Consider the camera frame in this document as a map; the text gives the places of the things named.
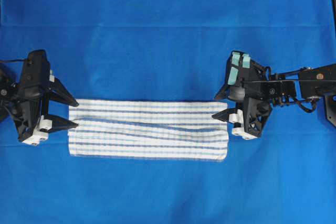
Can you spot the white blue striped towel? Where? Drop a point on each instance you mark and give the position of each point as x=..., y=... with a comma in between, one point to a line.
x=148, y=130

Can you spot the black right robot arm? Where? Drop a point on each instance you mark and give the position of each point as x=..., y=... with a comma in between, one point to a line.
x=303, y=87

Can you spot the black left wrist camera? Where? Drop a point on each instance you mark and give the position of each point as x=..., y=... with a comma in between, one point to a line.
x=34, y=78

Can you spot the black taped right wrist camera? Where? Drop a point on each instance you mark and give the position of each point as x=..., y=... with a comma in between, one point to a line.
x=243, y=76

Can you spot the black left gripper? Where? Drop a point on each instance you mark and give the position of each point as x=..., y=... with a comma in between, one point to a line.
x=30, y=111

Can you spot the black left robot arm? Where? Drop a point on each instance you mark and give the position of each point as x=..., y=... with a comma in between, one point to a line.
x=7, y=91

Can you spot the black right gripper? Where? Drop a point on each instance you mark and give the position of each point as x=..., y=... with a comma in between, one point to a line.
x=248, y=117

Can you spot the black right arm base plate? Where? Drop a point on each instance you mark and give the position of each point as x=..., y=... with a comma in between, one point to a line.
x=326, y=109

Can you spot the blue table cloth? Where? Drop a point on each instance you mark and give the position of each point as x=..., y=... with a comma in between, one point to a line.
x=171, y=50

